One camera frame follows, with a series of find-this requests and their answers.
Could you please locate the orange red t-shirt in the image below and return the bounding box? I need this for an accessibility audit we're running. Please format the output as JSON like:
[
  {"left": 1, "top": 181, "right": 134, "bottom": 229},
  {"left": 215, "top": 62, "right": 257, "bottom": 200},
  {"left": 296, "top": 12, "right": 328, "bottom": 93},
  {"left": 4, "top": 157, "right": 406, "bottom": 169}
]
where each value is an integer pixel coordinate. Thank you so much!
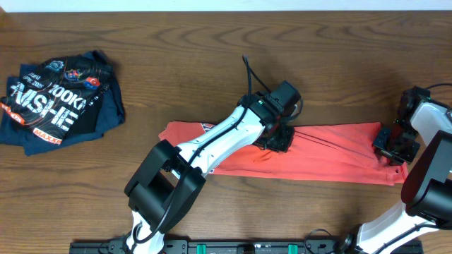
[{"left": 157, "top": 121, "right": 410, "bottom": 187}]

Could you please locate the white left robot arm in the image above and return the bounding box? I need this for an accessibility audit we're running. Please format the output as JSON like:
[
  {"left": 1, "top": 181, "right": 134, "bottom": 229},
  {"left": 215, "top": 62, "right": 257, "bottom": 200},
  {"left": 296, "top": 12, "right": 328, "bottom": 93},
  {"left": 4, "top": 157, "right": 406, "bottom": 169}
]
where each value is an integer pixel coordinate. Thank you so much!
[{"left": 124, "top": 91, "right": 302, "bottom": 253}]

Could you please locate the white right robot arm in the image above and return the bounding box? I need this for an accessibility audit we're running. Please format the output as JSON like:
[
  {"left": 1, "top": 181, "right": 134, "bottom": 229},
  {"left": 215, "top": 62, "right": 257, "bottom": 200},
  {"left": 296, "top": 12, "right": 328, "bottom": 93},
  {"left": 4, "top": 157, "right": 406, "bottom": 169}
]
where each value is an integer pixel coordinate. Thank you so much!
[{"left": 335, "top": 86, "right": 451, "bottom": 254}]

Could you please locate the dark blue folded shirt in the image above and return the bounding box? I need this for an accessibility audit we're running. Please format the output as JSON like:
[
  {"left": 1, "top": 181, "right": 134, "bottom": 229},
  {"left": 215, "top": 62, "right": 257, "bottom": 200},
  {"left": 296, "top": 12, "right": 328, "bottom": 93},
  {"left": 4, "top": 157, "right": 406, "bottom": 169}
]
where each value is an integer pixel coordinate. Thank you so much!
[{"left": 0, "top": 49, "right": 126, "bottom": 157}]

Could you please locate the black printed folded shirt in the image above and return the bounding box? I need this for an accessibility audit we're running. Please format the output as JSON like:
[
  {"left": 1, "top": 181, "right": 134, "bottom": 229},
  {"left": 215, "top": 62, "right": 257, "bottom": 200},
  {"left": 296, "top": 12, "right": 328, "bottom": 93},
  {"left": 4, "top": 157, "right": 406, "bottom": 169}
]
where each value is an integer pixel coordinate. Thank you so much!
[{"left": 1, "top": 55, "right": 113, "bottom": 145}]

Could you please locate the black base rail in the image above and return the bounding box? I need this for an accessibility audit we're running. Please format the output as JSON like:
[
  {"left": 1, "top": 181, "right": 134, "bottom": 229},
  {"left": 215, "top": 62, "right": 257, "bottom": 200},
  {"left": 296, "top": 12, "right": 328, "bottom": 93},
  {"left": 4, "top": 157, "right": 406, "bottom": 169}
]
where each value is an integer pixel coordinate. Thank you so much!
[{"left": 69, "top": 228, "right": 424, "bottom": 254}]

